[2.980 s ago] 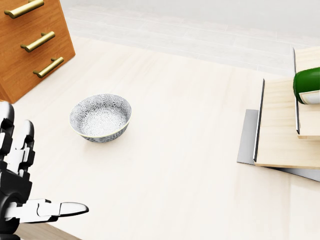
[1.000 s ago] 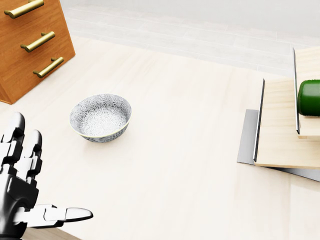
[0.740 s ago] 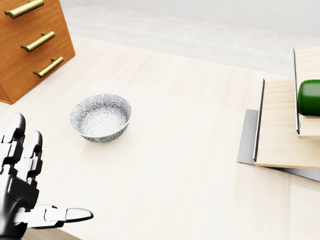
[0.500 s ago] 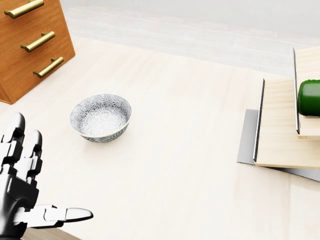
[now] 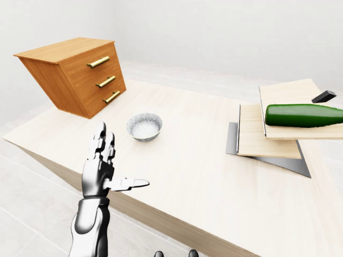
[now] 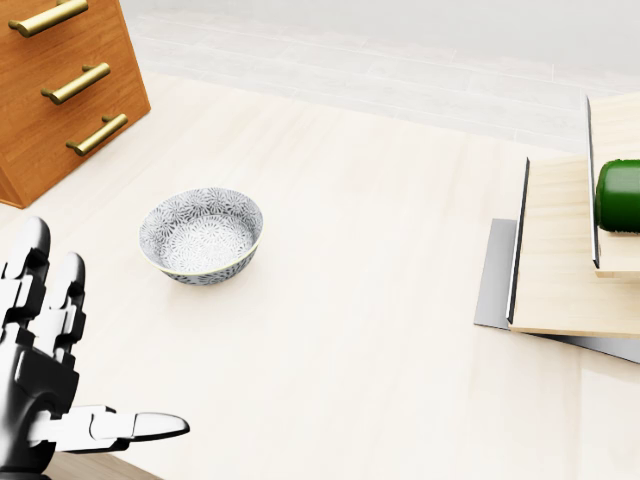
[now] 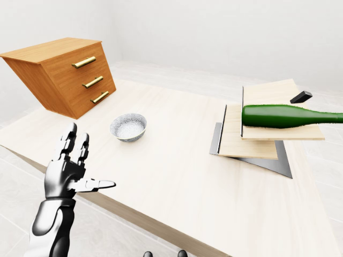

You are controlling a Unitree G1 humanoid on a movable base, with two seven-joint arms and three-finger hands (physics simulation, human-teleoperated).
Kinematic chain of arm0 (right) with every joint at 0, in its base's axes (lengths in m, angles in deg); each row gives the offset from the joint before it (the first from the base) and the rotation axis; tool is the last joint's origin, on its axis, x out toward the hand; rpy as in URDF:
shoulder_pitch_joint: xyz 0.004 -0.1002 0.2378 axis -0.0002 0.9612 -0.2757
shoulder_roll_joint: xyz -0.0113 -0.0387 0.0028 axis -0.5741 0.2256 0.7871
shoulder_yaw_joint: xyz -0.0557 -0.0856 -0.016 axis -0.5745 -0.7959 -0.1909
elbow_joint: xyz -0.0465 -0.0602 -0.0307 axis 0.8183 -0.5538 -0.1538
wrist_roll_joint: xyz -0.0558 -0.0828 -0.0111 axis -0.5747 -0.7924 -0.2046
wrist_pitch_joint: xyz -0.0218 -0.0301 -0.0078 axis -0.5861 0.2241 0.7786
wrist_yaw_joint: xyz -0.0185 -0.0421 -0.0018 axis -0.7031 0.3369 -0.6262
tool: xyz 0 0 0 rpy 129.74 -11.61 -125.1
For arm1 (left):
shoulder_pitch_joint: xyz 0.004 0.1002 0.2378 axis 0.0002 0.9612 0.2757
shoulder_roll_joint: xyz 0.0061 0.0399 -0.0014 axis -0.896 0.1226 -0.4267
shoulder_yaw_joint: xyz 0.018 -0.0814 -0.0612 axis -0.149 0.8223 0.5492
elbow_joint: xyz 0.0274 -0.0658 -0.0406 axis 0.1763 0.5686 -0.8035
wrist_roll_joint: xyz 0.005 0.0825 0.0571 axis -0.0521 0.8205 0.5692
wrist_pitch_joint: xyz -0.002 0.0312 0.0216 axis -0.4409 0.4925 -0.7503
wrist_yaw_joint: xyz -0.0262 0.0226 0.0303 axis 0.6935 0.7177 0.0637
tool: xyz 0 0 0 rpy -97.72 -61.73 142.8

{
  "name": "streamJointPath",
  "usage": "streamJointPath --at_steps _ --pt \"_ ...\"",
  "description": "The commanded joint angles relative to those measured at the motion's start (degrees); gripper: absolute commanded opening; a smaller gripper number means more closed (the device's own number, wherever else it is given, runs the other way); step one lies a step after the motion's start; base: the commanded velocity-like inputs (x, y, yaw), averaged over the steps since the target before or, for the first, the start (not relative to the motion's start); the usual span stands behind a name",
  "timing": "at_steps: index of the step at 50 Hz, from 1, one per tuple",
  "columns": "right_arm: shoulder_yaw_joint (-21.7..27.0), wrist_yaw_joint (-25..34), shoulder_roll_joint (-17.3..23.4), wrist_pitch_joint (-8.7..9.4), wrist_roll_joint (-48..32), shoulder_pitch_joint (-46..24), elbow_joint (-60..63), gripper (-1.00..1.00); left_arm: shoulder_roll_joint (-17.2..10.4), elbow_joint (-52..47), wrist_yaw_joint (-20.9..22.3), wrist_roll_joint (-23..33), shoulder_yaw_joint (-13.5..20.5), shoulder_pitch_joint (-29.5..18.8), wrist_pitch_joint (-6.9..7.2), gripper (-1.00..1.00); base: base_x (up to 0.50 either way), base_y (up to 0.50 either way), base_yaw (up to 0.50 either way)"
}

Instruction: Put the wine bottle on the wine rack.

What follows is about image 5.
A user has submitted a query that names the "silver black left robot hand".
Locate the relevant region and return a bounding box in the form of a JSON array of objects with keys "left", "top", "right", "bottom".
[{"left": 81, "top": 122, "right": 150, "bottom": 199}]

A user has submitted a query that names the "green wine bottle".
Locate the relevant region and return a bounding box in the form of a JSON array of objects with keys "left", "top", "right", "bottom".
[{"left": 265, "top": 103, "right": 343, "bottom": 129}]

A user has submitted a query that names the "wooden cabinet with drawers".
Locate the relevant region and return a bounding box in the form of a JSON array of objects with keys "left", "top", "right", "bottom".
[{"left": 13, "top": 37, "right": 127, "bottom": 119}]

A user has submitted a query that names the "wooden wine rack, metal base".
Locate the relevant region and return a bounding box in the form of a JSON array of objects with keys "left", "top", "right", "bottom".
[{"left": 225, "top": 78, "right": 343, "bottom": 179}]

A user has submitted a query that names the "brass drawer handle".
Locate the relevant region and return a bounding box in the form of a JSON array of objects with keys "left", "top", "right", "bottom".
[
  {"left": 102, "top": 90, "right": 121, "bottom": 104},
  {"left": 95, "top": 75, "right": 116, "bottom": 89},
  {"left": 86, "top": 56, "right": 110, "bottom": 69}
]

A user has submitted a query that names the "wooden drawer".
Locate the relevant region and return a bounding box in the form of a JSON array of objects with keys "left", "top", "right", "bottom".
[
  {"left": 79, "top": 77, "right": 127, "bottom": 119},
  {"left": 69, "top": 62, "right": 124, "bottom": 104},
  {"left": 57, "top": 42, "right": 121, "bottom": 86}
]

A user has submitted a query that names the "small black block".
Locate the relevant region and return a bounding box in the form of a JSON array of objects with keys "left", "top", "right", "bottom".
[{"left": 311, "top": 90, "right": 337, "bottom": 104}]

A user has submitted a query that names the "speckled grey patterned bowl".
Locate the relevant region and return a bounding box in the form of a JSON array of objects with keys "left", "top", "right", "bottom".
[{"left": 125, "top": 112, "right": 163, "bottom": 142}]

